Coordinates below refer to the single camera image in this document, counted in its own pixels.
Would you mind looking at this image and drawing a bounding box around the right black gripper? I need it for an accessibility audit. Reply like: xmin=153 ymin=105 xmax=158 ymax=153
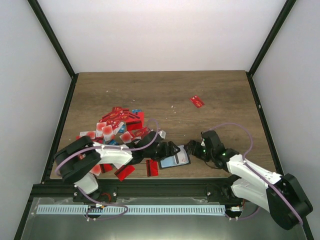
xmin=185 ymin=140 xmax=215 ymax=163

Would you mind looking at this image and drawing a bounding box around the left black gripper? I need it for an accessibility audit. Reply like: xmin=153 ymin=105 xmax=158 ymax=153
xmin=144 ymin=141 xmax=181 ymax=162

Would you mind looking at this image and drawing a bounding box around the white card black stripe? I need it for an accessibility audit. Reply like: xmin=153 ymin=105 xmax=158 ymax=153
xmin=175 ymin=145 xmax=189 ymax=165

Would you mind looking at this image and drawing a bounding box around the black leather card holder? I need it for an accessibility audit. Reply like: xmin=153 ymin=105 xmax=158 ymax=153
xmin=158 ymin=145 xmax=191 ymax=170

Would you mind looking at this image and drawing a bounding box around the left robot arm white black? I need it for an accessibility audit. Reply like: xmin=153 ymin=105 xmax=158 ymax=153
xmin=54 ymin=131 xmax=181 ymax=202

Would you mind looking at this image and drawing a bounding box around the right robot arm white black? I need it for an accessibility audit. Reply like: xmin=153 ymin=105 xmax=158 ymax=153
xmin=184 ymin=130 xmax=313 ymax=230

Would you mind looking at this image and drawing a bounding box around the red card black stripe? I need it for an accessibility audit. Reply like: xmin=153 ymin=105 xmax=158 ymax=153
xmin=145 ymin=159 xmax=159 ymax=177

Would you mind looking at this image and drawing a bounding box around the red VIP card centre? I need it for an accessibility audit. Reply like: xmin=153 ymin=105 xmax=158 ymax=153
xmin=133 ymin=126 xmax=150 ymax=138

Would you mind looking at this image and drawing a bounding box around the lone red VIP card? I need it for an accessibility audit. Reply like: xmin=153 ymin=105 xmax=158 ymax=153
xmin=190 ymin=95 xmax=205 ymax=109

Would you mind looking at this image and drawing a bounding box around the white red circle card centre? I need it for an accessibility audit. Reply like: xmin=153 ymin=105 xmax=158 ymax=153
xmin=119 ymin=131 xmax=134 ymax=144

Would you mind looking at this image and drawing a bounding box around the white red circle card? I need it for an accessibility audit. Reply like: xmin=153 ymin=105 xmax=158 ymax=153
xmin=101 ymin=125 xmax=115 ymax=142
xmin=119 ymin=131 xmax=134 ymax=144
xmin=79 ymin=131 xmax=96 ymax=140

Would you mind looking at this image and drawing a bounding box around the blue card top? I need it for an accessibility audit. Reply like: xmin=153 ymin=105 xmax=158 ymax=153
xmin=132 ymin=109 xmax=142 ymax=114

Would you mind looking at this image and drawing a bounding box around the red VIP card top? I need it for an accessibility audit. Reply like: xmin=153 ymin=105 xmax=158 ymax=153
xmin=99 ymin=110 xmax=124 ymax=123

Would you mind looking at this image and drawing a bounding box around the white red circle card upper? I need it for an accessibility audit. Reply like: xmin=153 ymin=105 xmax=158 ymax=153
xmin=101 ymin=125 xmax=115 ymax=142

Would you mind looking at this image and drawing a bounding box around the white red circle card left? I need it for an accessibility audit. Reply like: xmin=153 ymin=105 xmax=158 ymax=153
xmin=79 ymin=131 xmax=96 ymax=140

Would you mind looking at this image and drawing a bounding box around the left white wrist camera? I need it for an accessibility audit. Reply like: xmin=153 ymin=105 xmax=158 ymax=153
xmin=158 ymin=130 xmax=167 ymax=140

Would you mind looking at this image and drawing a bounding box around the black aluminium frame rail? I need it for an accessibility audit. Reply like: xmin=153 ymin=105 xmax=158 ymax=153
xmin=30 ymin=176 xmax=240 ymax=204

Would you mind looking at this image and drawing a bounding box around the red striped card near rail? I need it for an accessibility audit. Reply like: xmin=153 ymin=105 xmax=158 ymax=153
xmin=114 ymin=165 xmax=135 ymax=182

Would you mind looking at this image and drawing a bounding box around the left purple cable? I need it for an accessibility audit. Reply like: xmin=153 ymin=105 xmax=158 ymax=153
xmin=54 ymin=118 xmax=160 ymax=222

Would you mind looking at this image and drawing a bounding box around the light blue slotted cable duct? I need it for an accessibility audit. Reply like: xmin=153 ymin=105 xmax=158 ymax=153
xmin=36 ymin=204 xmax=226 ymax=216

